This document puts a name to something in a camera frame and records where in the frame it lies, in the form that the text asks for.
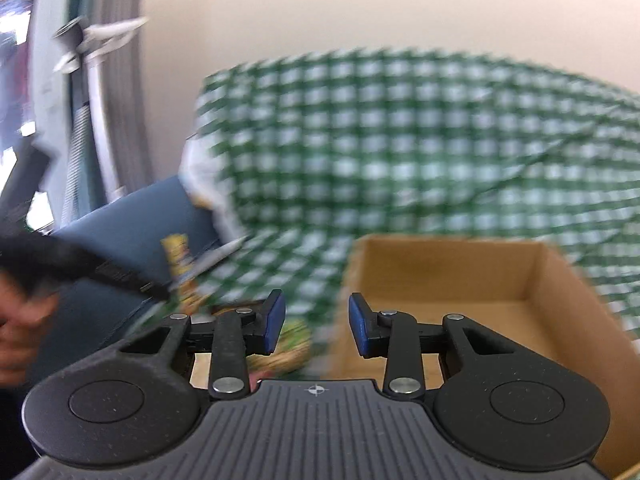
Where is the person's left hand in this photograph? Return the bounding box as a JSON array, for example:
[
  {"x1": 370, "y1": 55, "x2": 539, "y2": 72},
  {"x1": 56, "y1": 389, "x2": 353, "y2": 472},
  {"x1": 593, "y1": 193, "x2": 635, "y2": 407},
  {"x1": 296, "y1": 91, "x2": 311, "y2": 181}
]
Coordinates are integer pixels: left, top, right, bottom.
[{"x1": 0, "y1": 274, "x2": 60, "y2": 389}]

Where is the white plastic bag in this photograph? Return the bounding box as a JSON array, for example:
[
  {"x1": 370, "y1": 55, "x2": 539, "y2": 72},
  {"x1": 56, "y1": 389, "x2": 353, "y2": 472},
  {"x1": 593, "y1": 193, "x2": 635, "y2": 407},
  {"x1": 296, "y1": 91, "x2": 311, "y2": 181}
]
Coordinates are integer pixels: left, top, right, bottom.
[{"x1": 181, "y1": 127, "x2": 252, "y2": 247}]

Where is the round puffed grain cake packet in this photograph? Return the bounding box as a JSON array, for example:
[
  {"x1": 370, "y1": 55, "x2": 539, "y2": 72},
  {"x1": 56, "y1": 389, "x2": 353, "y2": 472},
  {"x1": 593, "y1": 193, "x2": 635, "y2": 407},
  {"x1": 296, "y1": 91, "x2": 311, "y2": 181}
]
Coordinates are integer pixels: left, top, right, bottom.
[{"x1": 249, "y1": 317, "x2": 314, "y2": 377}]

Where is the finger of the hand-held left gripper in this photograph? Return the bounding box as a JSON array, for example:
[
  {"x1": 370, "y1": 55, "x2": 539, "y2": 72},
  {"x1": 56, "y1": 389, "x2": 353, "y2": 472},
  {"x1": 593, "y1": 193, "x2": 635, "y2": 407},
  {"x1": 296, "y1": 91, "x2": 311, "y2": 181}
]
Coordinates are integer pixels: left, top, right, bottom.
[{"x1": 87, "y1": 256, "x2": 173, "y2": 303}]

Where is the white window handle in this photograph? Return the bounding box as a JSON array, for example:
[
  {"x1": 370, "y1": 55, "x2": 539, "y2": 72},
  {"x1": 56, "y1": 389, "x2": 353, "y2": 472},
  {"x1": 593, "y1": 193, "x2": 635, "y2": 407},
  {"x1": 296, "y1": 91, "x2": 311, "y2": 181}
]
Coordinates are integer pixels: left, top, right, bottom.
[{"x1": 52, "y1": 16, "x2": 151, "y2": 74}]

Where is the blue cushion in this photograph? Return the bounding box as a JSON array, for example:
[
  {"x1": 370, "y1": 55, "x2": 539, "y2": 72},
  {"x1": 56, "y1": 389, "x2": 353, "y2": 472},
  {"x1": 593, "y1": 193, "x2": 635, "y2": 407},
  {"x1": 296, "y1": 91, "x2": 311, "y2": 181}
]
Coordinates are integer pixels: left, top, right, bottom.
[{"x1": 27, "y1": 175, "x2": 227, "y2": 386}]

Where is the grey marker pen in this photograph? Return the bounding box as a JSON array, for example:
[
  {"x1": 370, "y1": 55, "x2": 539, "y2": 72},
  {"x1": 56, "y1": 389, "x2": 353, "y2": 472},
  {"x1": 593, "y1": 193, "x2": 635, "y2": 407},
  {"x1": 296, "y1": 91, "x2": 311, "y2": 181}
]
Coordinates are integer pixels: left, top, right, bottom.
[{"x1": 176, "y1": 234, "x2": 252, "y2": 287}]

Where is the brown cardboard box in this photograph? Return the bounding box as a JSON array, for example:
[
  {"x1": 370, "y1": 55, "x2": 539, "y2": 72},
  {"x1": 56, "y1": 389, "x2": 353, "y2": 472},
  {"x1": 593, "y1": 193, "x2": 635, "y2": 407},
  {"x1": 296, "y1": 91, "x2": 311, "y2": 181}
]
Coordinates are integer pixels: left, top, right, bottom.
[{"x1": 320, "y1": 233, "x2": 640, "y2": 479}]

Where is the white window frame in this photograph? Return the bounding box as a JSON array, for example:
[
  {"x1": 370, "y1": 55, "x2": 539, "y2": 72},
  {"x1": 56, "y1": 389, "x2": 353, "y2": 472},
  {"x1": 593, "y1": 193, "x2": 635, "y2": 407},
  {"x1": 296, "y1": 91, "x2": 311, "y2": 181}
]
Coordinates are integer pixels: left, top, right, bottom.
[{"x1": 27, "y1": 0, "x2": 157, "y2": 228}]

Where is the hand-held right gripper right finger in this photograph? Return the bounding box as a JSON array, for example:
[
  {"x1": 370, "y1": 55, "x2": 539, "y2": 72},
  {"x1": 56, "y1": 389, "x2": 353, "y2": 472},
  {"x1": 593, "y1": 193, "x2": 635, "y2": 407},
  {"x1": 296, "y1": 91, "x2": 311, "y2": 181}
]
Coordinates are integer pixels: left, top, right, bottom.
[{"x1": 348, "y1": 292, "x2": 522, "y2": 402}]

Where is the yellow snack packet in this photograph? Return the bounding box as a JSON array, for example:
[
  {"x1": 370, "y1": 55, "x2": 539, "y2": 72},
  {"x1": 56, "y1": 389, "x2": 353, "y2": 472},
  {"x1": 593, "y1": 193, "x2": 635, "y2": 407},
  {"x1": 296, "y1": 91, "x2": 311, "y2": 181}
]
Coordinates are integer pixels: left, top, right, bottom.
[{"x1": 160, "y1": 233, "x2": 207, "y2": 313}]

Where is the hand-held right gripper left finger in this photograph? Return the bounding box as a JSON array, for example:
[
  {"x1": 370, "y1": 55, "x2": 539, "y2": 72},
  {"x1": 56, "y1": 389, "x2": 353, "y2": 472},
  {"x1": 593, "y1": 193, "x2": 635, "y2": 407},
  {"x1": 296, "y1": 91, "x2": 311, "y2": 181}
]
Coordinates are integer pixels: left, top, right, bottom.
[{"x1": 118, "y1": 289, "x2": 287, "y2": 401}]

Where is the green white checked cloth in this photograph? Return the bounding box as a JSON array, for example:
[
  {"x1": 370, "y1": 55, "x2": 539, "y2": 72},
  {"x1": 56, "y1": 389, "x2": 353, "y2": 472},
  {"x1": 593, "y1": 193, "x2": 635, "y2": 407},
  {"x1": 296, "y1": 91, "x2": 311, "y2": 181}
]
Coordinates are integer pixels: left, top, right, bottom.
[{"x1": 142, "y1": 47, "x2": 640, "y2": 382}]

